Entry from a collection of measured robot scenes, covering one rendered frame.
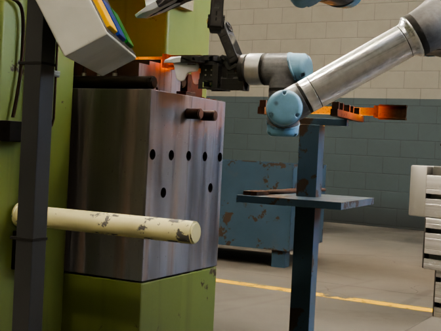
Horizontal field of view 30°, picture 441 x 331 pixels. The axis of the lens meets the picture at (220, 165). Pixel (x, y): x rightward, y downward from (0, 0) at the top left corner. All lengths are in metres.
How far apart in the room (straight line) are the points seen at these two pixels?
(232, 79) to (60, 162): 0.45
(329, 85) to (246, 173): 4.04
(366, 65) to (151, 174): 0.55
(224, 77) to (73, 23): 0.69
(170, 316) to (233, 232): 3.80
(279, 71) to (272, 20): 8.62
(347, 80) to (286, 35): 8.63
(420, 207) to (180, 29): 1.15
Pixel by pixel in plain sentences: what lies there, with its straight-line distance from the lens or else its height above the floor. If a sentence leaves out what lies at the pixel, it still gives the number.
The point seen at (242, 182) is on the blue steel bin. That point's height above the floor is 0.57.
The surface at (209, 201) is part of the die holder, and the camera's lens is 2.18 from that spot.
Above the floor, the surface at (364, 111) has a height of 0.92.
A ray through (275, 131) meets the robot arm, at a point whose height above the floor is 0.83.
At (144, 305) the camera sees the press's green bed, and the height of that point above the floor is 0.41.
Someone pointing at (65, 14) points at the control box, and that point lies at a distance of 1.37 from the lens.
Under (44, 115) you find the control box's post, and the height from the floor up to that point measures 0.83.
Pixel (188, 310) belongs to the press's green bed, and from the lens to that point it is 2.14.
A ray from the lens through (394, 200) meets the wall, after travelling 9.75.
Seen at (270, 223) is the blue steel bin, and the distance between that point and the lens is 5.73.
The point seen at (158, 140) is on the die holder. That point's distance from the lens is 1.94.
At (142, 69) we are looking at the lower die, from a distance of 1.98.
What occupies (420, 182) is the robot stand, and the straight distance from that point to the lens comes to 1.49.
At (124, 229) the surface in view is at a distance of 1.66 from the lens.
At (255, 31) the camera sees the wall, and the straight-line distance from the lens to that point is 10.59.
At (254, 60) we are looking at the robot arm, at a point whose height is 0.99.
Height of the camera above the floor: 0.78
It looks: 1 degrees down
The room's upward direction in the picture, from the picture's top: 3 degrees clockwise
